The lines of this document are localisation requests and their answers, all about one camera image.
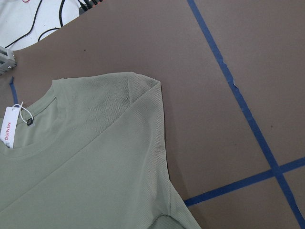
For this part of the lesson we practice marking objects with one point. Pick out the sage green long-sleeve shirt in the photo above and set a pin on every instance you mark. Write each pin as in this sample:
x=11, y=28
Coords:
x=90, y=154

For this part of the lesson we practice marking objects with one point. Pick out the blue tape grid lines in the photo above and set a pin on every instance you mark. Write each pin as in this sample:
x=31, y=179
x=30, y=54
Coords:
x=233, y=82

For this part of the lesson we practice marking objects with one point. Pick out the white paper clothing tag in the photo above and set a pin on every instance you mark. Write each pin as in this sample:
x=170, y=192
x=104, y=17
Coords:
x=9, y=124

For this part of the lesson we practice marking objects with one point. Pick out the aluminium frame post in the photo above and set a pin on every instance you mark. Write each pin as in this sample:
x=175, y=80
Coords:
x=7, y=60

